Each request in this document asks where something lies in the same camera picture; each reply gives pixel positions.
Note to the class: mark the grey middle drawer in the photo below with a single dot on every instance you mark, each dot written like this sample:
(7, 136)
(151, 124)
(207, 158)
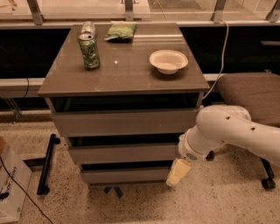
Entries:
(123, 153)

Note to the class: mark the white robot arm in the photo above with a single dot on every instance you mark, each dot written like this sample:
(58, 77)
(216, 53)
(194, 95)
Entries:
(220, 124)

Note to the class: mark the green chip bag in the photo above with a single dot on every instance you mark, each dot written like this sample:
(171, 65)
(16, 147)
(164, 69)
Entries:
(121, 31)

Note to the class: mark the grey drawer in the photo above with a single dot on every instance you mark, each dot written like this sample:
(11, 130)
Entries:
(125, 175)
(128, 122)
(123, 153)

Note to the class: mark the black metal stand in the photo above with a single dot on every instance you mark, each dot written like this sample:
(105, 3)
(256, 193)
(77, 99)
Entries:
(44, 162)

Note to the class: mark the white paper bowl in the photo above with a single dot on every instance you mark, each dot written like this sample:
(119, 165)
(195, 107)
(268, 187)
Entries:
(168, 61)

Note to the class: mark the grey top drawer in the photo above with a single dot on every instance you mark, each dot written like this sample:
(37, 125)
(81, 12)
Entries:
(128, 122)

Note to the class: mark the metal window railing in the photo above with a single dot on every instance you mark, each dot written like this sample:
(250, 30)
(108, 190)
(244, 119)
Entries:
(182, 12)

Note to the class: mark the grey drawer cabinet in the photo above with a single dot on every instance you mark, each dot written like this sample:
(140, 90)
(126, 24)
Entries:
(125, 80)

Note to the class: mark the white cardboard box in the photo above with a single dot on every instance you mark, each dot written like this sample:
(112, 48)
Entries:
(15, 176)

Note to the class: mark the green soda can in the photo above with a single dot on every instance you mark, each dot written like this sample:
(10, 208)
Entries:
(89, 50)

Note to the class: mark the grey bottom drawer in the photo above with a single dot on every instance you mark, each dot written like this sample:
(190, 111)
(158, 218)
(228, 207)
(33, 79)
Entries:
(125, 175)

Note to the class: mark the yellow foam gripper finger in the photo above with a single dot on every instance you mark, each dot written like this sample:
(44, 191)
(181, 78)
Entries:
(180, 167)

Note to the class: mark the brown office chair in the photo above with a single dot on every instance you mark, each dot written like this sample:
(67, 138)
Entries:
(258, 93)

